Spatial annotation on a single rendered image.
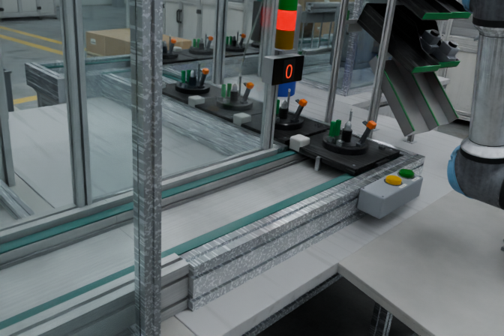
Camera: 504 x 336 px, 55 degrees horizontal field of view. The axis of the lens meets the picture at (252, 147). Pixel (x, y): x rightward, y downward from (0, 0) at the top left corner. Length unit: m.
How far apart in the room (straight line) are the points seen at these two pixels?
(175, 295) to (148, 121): 0.37
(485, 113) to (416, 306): 0.43
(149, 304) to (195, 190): 0.45
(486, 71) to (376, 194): 0.38
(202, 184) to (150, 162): 0.54
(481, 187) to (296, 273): 0.45
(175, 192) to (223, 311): 0.34
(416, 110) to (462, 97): 3.75
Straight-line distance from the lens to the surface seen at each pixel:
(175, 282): 0.90
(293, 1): 1.29
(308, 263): 1.10
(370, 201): 1.24
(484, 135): 1.14
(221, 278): 0.96
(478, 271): 1.23
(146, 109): 0.65
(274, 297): 0.99
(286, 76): 1.31
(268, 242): 1.02
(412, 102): 1.71
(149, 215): 0.72
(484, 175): 1.17
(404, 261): 1.18
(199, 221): 1.11
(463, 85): 5.42
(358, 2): 2.43
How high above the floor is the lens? 1.48
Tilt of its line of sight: 21 degrees down
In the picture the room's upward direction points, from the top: 5 degrees clockwise
